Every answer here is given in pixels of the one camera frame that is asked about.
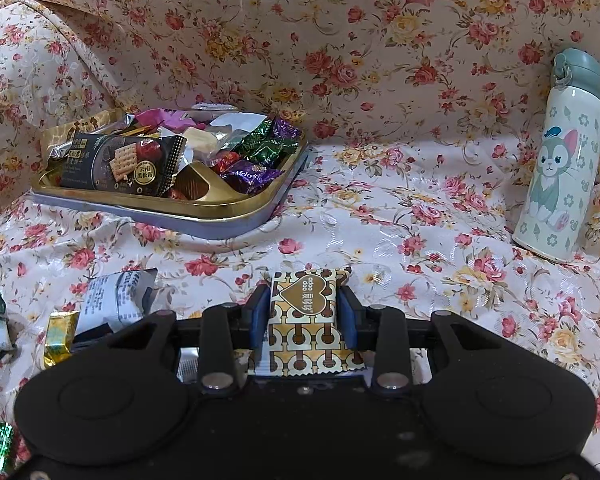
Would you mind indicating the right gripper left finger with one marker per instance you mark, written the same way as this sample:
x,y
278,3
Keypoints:
x,y
256,315

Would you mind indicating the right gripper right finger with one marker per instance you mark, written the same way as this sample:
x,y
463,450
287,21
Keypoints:
x,y
349,313

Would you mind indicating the black cracker packet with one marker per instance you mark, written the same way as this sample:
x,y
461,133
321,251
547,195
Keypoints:
x,y
137,165

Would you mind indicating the floral sofa cover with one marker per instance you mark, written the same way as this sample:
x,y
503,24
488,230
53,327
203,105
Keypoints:
x,y
425,116

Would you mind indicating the gold waffle snack packet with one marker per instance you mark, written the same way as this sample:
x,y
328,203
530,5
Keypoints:
x,y
60,134

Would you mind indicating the gold foil candy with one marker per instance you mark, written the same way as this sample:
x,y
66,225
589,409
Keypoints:
x,y
60,331

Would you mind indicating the purple candy wrapper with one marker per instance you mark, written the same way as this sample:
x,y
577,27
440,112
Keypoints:
x,y
249,178

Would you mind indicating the brown gold heart snack packet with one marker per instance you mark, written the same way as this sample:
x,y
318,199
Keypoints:
x,y
302,337

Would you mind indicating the gold purple snack tray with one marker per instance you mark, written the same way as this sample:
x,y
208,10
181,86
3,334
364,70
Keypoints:
x,y
199,202

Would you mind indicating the pink candy wrapper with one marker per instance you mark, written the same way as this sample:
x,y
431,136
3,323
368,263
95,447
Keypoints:
x,y
176,121

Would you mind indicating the white black snack packet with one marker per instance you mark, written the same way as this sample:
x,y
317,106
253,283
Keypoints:
x,y
113,302

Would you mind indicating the green candy in tray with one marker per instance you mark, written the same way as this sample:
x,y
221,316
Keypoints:
x,y
269,143

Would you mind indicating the cat print water bottle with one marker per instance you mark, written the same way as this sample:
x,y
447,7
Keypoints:
x,y
566,165

